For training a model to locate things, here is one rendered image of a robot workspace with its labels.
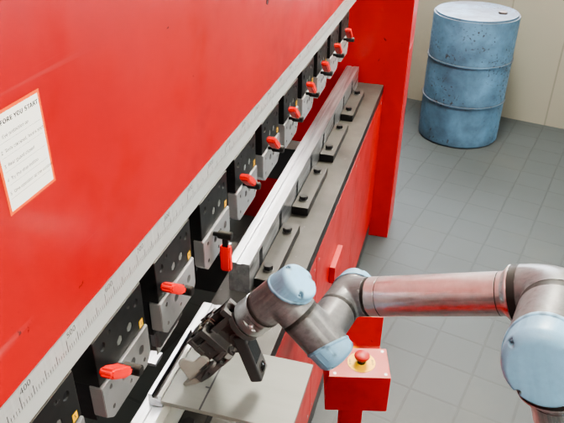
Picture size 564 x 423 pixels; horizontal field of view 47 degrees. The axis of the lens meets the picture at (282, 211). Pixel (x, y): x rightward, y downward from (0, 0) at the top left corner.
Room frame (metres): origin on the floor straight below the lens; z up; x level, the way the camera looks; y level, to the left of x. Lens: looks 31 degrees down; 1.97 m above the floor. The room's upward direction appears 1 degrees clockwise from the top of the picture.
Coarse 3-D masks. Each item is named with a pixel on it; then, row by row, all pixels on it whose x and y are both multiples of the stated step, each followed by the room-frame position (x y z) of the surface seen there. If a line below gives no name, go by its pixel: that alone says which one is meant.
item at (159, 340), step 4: (176, 320) 0.99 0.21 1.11; (176, 324) 1.01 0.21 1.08; (172, 328) 0.97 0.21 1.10; (156, 332) 0.92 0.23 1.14; (160, 332) 0.92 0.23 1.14; (164, 332) 0.94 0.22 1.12; (168, 332) 0.95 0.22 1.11; (152, 336) 0.92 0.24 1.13; (156, 336) 0.92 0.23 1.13; (160, 336) 0.92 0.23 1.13; (164, 336) 0.94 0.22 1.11; (168, 336) 0.97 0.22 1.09; (152, 340) 0.92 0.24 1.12; (156, 340) 0.92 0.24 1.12; (160, 340) 0.92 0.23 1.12; (164, 340) 0.94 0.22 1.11; (152, 344) 0.92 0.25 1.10; (156, 344) 0.92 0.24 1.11; (160, 344) 0.92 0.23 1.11; (156, 348) 0.92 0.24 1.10; (160, 348) 0.93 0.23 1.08
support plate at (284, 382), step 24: (240, 360) 0.99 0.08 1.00; (288, 360) 0.99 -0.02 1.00; (192, 384) 0.92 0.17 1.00; (216, 384) 0.92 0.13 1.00; (240, 384) 0.92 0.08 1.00; (264, 384) 0.92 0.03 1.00; (288, 384) 0.93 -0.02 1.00; (192, 408) 0.86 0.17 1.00; (216, 408) 0.86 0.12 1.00; (240, 408) 0.86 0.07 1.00; (264, 408) 0.86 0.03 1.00; (288, 408) 0.86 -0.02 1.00
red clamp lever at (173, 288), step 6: (168, 282) 0.85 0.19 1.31; (162, 288) 0.84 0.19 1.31; (168, 288) 0.83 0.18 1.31; (174, 288) 0.84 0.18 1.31; (180, 288) 0.86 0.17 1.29; (186, 288) 0.90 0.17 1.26; (192, 288) 0.90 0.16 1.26; (180, 294) 0.87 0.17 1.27; (186, 294) 0.89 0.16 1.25; (192, 294) 0.90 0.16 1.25
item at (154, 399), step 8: (184, 336) 1.06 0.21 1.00; (184, 344) 1.05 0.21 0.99; (176, 352) 1.01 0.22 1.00; (168, 360) 0.99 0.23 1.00; (176, 360) 1.00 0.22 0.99; (168, 368) 0.97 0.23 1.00; (160, 376) 0.94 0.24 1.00; (168, 376) 0.95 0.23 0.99; (160, 384) 0.93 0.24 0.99; (152, 392) 0.90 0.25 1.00; (152, 400) 0.89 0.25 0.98
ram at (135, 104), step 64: (0, 0) 0.63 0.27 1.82; (64, 0) 0.73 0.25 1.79; (128, 0) 0.88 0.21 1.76; (192, 0) 1.08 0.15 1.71; (256, 0) 1.41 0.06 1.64; (320, 0) 2.03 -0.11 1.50; (0, 64) 0.61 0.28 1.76; (64, 64) 0.72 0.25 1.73; (128, 64) 0.86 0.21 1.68; (192, 64) 1.07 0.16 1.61; (256, 64) 1.41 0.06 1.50; (64, 128) 0.69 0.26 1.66; (128, 128) 0.84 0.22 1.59; (192, 128) 1.05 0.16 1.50; (256, 128) 1.40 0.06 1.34; (0, 192) 0.57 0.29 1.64; (64, 192) 0.67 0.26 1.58; (128, 192) 0.82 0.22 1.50; (0, 256) 0.55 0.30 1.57; (64, 256) 0.65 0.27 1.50; (128, 256) 0.80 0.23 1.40; (0, 320) 0.53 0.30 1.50; (64, 320) 0.63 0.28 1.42; (0, 384) 0.51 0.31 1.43
